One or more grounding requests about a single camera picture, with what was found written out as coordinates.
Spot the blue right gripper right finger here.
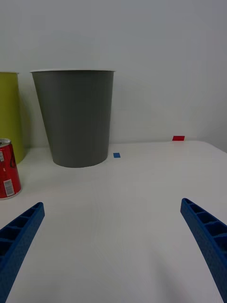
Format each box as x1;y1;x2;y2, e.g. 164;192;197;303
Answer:
180;197;227;303

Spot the grey plastic waste bin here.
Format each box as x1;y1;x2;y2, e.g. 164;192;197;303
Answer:
30;69;117;169

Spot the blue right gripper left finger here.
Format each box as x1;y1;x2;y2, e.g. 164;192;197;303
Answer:
0;202;45;303

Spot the red drink can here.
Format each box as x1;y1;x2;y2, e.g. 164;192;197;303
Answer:
0;138;22;201

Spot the yellow-green plastic waste bin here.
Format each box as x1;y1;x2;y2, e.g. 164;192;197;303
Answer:
0;71;26;164

